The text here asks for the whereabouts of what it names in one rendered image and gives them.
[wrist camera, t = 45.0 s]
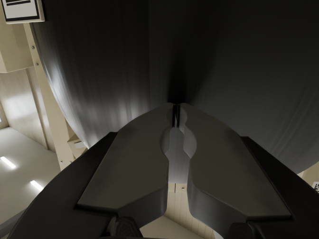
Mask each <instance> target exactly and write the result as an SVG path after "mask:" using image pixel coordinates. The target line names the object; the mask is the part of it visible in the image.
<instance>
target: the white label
mask: <svg viewBox="0 0 319 239"><path fill-rule="evenodd" d="M0 1H1V5H2V9H3V13H4V17H5V21H6V24H16V23H29V22H42V21H45V18H44V12H43V7H42V1H41V0H0Z"/></svg>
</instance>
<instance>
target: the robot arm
mask: <svg viewBox="0 0 319 239"><path fill-rule="evenodd" d="M175 119H176V125H177V128H179V129H180V130H181V131H182V132H183V134H184V144H183V149H184V151H185V152H186V153H187V154H188V156H189V157H190V162H189V171H188V183H187V196H188V207H189V211H190V213H191V215H192V216H193V217H194V218H195V219H197V220H198V221H200V222H202V223H203V224H205V225H207V226H208V227H210V228H211V229H213V231H214V235H215V239H319V193H318V192H317V191H316V190H315V189H314V188H312V187H311V186H310V185H309V184H308V183H307V182H305V181H304V180H303V179H302V178H300V177H299V176H298V175H297V174H295V173H294V172H293V171H292V170H290V169H289V168H288V167H287V166H285V165H284V164H283V163H282V162H280V161H279V160H278V159H276V158H275V157H274V156H273V155H271V154H270V153H269V152H267V151H266V150H265V149H264V148H262V147H261V146H260V145H258V144H257V143H256V142H255V141H253V140H252V139H251V138H250V137H248V136H243V137H241V136H240V135H239V134H238V133H236V132H235V131H234V130H233V129H231V128H230V127H229V126H227V125H226V124H225V123H223V122H221V121H220V120H218V119H216V118H215V117H213V116H211V115H209V114H207V113H205V112H203V111H201V110H199V109H197V108H195V107H193V106H191V105H189V104H187V103H181V104H177V105H176V104H173V103H171V102H167V103H165V104H163V105H161V106H159V107H157V108H155V109H152V110H150V111H148V112H146V113H144V114H142V115H140V116H138V117H137V118H135V119H133V120H132V121H130V122H129V123H128V124H126V125H125V126H124V127H122V128H121V129H120V130H119V131H118V132H109V133H108V134H107V135H106V136H104V137H103V138H102V139H101V140H99V141H98V142H97V143H96V144H94V145H93V146H92V147H91V148H89V149H88V150H87V151H85V152H84V153H83V154H82V155H81V156H80V157H78V158H77V159H76V160H75V161H73V162H72V163H71V164H69V165H68V166H67V167H66V168H65V169H63V170H62V171H61V172H60V173H59V174H58V175H57V176H55V177H54V178H53V179H52V180H51V181H50V182H49V183H48V184H47V185H46V186H45V187H44V188H43V190H42V191H41V192H40V193H39V194H38V195H37V196H36V197H35V199H34V200H33V201H32V202H31V204H30V205H29V206H28V207H27V208H26V210H25V211H24V212H23V214H22V215H21V217H20V218H19V220H18V221H17V223H16V224H15V226H14V227H13V229H12V230H11V232H10V234H9V235H8V237H7V239H159V238H144V237H143V235H142V233H141V231H140V228H141V227H143V226H145V225H147V224H148V223H150V222H152V221H154V220H156V219H158V218H159V217H161V216H162V215H164V213H165V212H166V210H167V200H168V183H169V160H168V158H167V157H166V156H165V153H166V152H167V151H168V150H169V135H170V130H171V129H172V128H174V127H175Z"/></svg>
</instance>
